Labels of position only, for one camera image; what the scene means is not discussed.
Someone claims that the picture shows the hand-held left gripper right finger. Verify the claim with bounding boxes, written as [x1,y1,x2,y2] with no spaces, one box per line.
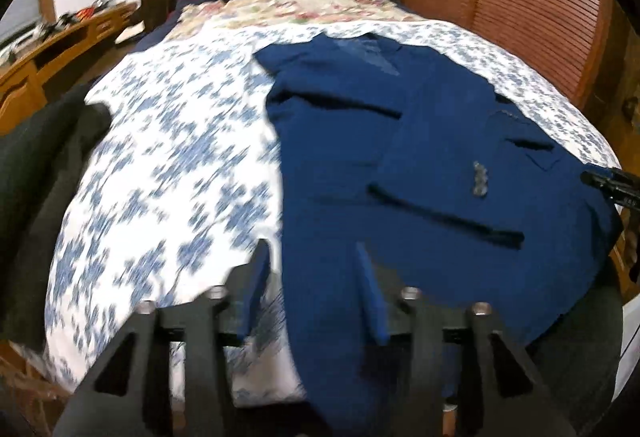
[354,242,568,437]

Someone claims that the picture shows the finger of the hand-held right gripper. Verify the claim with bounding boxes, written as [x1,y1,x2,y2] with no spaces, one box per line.
[581,168,640,210]

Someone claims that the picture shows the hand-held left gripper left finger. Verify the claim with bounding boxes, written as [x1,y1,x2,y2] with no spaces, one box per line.
[52,239,273,437]

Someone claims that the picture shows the navy blue blazer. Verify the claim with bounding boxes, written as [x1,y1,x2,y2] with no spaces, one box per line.
[255,33,623,437]

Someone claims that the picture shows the bed with floral bedding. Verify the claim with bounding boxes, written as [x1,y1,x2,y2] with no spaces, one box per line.
[42,17,623,410]

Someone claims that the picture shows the person's dark clothing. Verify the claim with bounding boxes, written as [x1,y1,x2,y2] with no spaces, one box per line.
[525,277,626,437]

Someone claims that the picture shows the black dark cloth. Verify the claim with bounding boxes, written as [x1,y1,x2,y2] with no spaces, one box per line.
[0,84,113,353]

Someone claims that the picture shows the pink floral quilt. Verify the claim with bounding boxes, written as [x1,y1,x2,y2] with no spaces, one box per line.
[175,0,426,43]

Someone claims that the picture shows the navy bed sheet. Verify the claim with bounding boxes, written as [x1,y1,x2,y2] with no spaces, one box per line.
[132,0,226,53]

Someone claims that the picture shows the wooden desk with cabinets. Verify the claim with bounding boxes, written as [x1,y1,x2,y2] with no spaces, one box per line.
[0,1,138,135]

